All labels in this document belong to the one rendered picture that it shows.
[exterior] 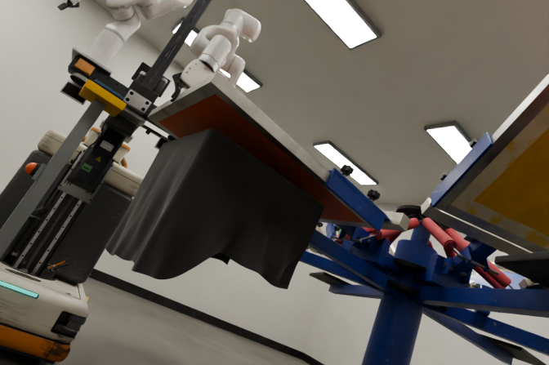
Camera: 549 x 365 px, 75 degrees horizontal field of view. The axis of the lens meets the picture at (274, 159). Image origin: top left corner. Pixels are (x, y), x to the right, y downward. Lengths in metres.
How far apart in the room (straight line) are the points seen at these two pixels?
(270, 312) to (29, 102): 4.50
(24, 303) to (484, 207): 1.75
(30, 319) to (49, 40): 3.93
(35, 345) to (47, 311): 0.13
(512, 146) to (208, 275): 4.82
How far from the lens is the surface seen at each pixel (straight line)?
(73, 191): 2.00
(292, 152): 1.09
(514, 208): 1.45
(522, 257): 1.13
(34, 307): 1.81
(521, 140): 1.29
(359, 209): 1.27
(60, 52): 5.22
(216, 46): 1.33
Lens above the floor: 0.59
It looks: 20 degrees up
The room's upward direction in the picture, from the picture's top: 25 degrees clockwise
